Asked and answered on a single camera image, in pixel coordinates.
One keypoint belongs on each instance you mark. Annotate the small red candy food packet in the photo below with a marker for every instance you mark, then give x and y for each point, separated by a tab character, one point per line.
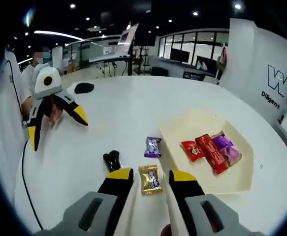
192	151

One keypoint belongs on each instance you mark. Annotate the black oval object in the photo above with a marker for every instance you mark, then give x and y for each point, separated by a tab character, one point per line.
84	88

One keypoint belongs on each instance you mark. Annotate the coat stand with bags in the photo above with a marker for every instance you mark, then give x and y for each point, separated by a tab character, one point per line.
221	64

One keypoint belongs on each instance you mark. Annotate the group of ceiling spotlights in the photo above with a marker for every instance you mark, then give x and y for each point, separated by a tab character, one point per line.
237	6

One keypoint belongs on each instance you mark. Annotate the black monitor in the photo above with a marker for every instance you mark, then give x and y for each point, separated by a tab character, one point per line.
211	63
180	56

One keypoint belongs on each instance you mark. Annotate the person's left hand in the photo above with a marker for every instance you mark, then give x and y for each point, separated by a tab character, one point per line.
54	113

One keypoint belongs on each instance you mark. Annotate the black stand pole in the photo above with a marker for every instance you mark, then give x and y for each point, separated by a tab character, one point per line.
130	66

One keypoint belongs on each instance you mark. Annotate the dark counter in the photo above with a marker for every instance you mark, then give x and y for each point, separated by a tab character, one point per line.
193	75

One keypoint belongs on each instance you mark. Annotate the small purple candy food packet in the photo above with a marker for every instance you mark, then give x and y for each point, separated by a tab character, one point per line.
153	147

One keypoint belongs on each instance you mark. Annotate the white bag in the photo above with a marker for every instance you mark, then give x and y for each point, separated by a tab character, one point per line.
201	66

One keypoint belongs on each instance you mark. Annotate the gold candy food packet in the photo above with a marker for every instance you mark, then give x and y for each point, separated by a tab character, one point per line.
150	180

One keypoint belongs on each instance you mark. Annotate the long ceiling light strip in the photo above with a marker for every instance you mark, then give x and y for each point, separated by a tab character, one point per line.
59	34

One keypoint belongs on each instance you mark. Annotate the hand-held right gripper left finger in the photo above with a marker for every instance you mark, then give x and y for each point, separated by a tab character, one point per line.
94	214

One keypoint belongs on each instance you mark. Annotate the pink screen laptop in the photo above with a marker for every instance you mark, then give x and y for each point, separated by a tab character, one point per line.
127	37

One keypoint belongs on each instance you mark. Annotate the cream plastic container tray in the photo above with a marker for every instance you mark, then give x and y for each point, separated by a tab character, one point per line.
197	120

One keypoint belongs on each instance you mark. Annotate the black food packet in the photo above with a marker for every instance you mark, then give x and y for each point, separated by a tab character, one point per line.
112	161

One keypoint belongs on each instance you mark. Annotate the large purple food packet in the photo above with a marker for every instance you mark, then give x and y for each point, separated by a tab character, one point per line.
228	150

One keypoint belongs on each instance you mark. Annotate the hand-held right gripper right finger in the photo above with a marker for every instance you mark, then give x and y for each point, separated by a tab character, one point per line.
202	214

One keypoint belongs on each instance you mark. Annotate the black box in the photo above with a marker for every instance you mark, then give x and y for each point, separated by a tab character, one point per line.
159	71

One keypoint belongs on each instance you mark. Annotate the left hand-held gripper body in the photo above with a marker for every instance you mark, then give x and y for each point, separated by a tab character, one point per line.
47	88

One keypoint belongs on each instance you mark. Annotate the person's right hand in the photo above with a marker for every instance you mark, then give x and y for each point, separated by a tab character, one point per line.
166	231

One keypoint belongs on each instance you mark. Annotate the cream food tongs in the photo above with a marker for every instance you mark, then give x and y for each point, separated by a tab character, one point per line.
126	216

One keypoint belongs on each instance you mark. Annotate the long red food packet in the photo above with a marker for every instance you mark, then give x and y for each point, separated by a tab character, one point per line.
213	155

